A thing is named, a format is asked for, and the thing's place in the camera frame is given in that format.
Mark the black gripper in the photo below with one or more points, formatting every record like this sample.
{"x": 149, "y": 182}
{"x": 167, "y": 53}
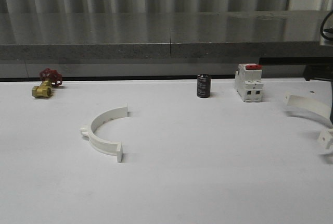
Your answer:
{"x": 322, "y": 73}

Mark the white half pipe clamp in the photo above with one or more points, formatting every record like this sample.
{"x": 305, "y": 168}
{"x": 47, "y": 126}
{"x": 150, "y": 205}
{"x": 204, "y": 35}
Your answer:
{"x": 325, "y": 136}
{"x": 102, "y": 143}

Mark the white red circuit breaker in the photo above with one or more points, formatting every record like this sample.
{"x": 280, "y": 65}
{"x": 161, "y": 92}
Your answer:
{"x": 248, "y": 82}

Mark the black cylindrical capacitor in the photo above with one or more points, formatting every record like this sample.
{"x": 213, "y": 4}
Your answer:
{"x": 203, "y": 85}

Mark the grey stone countertop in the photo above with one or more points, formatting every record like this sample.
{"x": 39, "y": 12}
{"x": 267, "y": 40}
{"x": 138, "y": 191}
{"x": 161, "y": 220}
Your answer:
{"x": 87, "y": 46}

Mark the brass valve red handle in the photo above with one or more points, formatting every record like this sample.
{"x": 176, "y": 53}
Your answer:
{"x": 50, "y": 78}

